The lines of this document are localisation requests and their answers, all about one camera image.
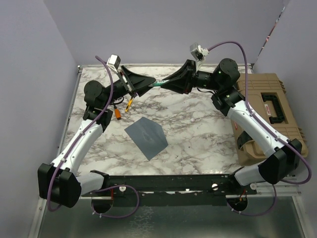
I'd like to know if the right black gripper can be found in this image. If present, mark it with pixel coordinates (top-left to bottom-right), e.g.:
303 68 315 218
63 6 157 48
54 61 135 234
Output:
161 59 222 94

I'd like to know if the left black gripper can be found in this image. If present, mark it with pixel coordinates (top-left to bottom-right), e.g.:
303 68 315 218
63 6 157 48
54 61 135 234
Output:
103 65 157 108

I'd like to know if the green white glue stick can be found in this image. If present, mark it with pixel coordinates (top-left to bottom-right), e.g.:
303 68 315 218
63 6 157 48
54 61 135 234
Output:
149 80 168 87

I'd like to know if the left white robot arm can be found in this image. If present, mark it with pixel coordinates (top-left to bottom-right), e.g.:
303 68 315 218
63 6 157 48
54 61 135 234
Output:
38 66 155 208

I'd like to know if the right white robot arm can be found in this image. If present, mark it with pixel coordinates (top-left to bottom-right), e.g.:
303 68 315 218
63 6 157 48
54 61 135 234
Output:
161 58 302 194

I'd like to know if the yellow utility knife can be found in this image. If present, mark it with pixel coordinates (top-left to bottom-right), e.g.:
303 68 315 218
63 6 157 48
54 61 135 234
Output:
125 97 134 113

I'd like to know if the tan plastic tool case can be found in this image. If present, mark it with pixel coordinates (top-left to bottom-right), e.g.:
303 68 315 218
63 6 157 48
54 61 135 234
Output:
231 73 309 166

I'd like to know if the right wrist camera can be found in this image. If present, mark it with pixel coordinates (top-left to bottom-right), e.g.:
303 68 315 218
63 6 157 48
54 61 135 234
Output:
190 43 209 71

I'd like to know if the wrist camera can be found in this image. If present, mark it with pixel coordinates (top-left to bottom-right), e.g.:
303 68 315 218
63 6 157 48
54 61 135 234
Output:
190 43 209 71
106 54 121 74

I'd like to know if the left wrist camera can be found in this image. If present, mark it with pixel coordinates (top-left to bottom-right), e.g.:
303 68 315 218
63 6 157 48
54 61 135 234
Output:
106 54 121 74

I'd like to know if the orange handled screwdriver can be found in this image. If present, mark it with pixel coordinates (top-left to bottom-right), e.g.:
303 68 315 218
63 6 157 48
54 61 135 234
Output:
113 105 121 120

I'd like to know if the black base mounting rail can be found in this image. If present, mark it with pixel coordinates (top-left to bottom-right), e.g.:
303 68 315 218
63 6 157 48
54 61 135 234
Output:
82 174 257 207

